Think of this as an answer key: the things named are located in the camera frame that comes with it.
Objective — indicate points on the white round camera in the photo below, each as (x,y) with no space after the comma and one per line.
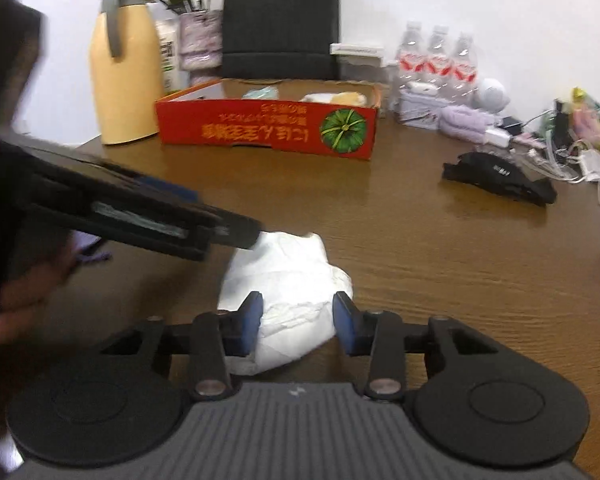
(492,95)

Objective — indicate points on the black paper bag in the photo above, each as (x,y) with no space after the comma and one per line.
(280,20)

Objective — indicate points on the clear plastic container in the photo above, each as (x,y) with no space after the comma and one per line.
(362,67)

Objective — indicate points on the yellow white plush toy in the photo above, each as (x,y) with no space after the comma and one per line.
(335,98)

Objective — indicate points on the yellow thermos jug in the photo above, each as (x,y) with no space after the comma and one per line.
(125,90)

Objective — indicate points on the pink knitted vase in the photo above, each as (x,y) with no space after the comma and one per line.
(200,40)

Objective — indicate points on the white power adapter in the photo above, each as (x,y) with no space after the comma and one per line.
(498,137)

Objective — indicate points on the flat white box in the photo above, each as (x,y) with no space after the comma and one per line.
(356,49)

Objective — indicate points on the black power adapter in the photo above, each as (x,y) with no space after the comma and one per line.
(511,125)

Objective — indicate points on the red cardboard box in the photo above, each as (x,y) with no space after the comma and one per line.
(280,130)

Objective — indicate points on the yellow pink snack bag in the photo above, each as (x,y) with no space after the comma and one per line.
(595,117)

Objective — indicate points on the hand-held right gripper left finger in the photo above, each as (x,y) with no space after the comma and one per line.
(250,320)

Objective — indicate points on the small black bottle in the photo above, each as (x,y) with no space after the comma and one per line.
(560,125)

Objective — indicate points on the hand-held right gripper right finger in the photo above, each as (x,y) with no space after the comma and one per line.
(344,322)

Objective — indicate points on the white charger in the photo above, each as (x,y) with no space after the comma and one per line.
(591,162)

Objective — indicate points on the person's left hand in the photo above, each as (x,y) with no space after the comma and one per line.
(25,300)

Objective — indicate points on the white plastic jar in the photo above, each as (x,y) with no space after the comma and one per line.
(170,55)

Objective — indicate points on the small white device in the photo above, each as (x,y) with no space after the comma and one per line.
(421,87)

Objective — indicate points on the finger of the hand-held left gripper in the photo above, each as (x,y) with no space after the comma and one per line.
(180,225)
(170,191)

